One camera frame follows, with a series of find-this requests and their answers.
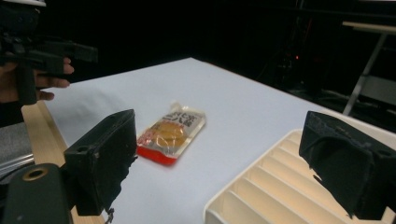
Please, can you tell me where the clear red food pouch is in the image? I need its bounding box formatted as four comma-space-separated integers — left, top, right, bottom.
136, 102, 207, 166

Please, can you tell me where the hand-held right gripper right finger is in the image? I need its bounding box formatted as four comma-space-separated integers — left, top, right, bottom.
298, 110, 396, 221

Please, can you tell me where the metal stand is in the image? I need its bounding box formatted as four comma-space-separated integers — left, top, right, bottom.
341, 21, 396, 117

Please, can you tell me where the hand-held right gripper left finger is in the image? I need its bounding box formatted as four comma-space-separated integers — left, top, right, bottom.
64, 108, 138, 217

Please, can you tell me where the white slotted rack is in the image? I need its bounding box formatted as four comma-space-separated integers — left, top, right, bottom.
203, 109, 396, 224

